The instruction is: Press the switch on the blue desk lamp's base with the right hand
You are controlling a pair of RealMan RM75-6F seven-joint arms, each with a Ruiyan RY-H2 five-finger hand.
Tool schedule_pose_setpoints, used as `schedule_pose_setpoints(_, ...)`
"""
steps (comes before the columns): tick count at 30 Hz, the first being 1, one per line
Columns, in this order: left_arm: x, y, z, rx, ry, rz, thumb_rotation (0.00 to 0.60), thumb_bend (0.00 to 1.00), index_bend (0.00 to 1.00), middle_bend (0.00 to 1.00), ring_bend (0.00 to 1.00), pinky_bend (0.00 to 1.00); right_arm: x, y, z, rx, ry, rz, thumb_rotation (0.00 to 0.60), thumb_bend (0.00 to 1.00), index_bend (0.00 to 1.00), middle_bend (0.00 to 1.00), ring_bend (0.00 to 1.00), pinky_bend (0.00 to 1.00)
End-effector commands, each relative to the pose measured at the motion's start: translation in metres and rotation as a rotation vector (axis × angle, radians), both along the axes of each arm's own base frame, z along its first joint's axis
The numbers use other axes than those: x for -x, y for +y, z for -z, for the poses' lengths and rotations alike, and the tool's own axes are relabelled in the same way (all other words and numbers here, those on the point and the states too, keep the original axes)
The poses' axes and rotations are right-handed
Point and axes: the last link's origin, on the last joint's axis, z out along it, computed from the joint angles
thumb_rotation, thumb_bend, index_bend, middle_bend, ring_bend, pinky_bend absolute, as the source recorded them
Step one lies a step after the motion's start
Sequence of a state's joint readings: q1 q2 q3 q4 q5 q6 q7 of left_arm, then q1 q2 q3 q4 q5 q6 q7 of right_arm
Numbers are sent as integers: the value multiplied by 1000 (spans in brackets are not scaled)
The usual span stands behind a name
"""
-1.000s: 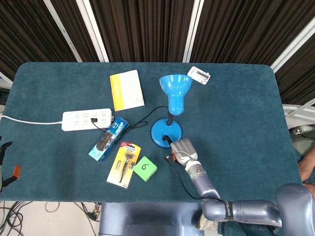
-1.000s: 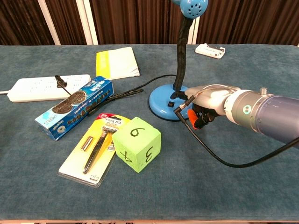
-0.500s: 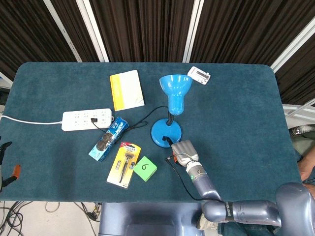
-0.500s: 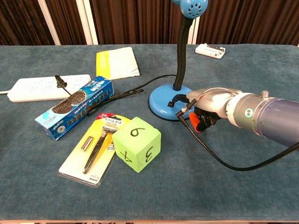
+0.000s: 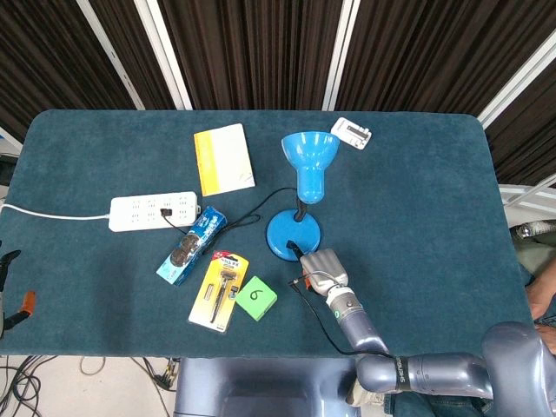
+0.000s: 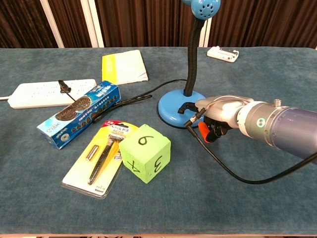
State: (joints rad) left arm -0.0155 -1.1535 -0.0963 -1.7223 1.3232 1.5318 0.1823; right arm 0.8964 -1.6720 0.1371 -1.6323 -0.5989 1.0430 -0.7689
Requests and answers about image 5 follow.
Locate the yellow and white notebook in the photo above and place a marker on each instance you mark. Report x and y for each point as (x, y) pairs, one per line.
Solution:
(223, 160)

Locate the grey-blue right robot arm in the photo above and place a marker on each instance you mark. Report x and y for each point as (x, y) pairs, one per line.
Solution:
(360, 326)

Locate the white metal frame rails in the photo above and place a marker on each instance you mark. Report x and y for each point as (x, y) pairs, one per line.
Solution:
(525, 195)

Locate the white frame post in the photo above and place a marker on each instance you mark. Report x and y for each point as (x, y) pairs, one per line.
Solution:
(163, 52)
(108, 52)
(517, 82)
(343, 52)

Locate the brown pleated curtain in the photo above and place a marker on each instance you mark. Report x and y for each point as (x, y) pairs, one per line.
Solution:
(260, 52)

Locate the blue sandwich cookie box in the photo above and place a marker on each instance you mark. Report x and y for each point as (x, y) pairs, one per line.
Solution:
(191, 247)

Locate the blue gooseneck desk lamp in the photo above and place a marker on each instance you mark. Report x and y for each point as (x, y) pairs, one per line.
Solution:
(310, 174)

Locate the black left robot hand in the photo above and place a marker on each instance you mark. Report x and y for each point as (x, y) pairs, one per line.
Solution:
(29, 303)

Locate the small white rectangular device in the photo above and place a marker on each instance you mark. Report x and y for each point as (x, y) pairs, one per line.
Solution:
(349, 132)

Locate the grey-blue robot torso base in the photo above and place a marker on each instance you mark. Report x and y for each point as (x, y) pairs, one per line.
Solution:
(260, 391)

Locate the white power strip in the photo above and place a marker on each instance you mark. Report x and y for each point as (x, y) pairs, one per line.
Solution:
(139, 213)

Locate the teal table cloth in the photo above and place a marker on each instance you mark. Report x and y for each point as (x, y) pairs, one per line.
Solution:
(412, 217)

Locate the razor in blister pack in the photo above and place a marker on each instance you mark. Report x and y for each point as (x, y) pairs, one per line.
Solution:
(204, 304)

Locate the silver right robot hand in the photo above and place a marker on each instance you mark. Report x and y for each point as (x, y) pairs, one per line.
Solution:
(323, 269)

